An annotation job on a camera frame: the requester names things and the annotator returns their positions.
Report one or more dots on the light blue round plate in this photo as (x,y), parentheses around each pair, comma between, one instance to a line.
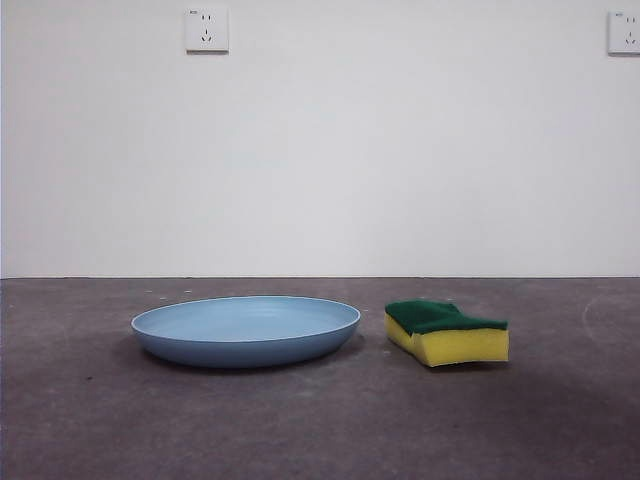
(240,327)

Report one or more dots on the yellow sponge with green pad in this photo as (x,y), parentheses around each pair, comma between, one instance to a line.
(460,345)

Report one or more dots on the white wall socket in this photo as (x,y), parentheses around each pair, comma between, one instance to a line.
(207,29)
(625,32)

